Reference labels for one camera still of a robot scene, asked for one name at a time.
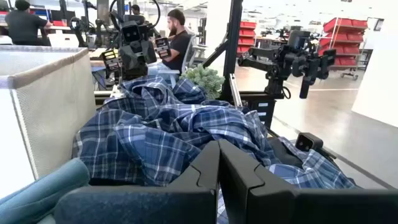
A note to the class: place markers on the blue plaid shirt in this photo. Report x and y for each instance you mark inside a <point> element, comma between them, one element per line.
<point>155,140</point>

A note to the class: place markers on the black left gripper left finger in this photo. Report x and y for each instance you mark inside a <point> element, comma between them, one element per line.
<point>140,205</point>

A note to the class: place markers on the green artificial plant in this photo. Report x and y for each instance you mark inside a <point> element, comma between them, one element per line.
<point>205,81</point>

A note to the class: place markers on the small black table camera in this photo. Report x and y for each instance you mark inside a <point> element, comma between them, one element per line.
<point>308,142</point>

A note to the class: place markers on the rack with red bins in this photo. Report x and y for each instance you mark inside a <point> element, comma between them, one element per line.
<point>247,34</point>
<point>345,40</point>

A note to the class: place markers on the white fabric storage bin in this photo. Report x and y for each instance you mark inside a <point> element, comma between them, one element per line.
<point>46,109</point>

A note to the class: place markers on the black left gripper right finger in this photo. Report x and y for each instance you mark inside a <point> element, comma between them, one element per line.
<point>311,208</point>

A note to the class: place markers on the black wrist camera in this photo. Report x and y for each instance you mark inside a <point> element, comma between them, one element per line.
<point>130,31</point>

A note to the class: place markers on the person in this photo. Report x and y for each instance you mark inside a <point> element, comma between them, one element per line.
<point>136,10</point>
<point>178,46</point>
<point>25,28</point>

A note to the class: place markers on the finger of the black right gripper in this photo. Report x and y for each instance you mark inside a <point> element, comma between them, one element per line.
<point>111,62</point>
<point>163,48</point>

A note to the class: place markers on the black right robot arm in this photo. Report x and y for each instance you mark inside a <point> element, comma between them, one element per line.
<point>148,29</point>

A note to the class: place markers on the grey office chair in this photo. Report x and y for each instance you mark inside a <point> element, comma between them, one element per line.
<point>190,53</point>

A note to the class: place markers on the teal grey garment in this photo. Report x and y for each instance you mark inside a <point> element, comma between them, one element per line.
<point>37,193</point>

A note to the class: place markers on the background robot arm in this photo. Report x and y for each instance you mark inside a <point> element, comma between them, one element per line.
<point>99,28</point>

